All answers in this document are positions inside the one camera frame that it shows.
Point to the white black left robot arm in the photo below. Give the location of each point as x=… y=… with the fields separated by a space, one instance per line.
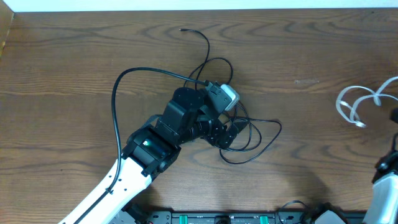
x=150 y=150

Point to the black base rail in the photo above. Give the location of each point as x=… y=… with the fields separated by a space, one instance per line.
x=292 y=212

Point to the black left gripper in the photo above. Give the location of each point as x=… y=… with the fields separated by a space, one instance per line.
x=224 y=140

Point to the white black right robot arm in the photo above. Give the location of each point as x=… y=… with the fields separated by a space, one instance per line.
x=383 y=207

